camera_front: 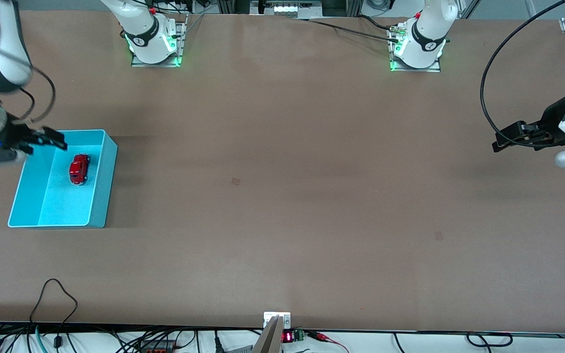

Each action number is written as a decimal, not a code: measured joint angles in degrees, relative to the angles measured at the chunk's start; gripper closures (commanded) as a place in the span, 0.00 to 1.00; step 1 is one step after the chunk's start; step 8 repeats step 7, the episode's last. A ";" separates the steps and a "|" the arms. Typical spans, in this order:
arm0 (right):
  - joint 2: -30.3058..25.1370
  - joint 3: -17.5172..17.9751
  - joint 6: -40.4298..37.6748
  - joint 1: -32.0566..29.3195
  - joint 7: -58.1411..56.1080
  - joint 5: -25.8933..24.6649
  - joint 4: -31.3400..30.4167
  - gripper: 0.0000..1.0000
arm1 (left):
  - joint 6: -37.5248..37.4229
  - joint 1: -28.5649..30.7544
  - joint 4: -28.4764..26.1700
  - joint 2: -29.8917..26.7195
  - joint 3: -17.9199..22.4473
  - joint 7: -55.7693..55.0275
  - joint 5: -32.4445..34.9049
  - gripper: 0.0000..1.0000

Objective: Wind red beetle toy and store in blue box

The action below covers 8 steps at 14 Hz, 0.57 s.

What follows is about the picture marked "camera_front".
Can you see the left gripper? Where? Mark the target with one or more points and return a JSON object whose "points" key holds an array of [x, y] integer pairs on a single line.
{"points": [[552, 116]]}

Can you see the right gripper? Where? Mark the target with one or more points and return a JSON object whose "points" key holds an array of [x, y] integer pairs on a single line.
{"points": [[14, 134]]}

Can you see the red beetle toy car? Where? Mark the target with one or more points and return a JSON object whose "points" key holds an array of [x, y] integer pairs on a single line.
{"points": [[79, 169]]}

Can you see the blue plastic box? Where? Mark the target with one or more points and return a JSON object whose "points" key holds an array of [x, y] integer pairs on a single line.
{"points": [[66, 206]]}

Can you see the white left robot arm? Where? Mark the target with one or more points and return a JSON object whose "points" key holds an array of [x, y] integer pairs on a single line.
{"points": [[424, 44]]}

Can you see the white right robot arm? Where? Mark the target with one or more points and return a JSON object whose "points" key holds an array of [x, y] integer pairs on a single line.
{"points": [[145, 46]]}

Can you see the orange power strip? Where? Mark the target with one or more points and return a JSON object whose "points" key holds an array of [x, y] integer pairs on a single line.
{"points": [[157, 347]]}

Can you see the white lit device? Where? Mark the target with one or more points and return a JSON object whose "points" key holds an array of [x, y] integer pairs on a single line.
{"points": [[287, 9]]}

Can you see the red digit display module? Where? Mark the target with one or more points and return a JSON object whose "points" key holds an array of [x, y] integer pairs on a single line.
{"points": [[288, 337]]}

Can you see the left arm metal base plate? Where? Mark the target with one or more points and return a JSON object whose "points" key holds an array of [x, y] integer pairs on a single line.
{"points": [[412, 70]]}

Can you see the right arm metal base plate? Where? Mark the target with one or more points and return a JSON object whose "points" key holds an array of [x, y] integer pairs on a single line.
{"points": [[179, 44]]}

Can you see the white metal mounting bracket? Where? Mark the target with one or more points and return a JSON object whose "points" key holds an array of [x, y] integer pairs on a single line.
{"points": [[286, 319]]}

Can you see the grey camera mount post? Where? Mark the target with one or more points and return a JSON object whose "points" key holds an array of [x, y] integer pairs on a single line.
{"points": [[270, 339]]}

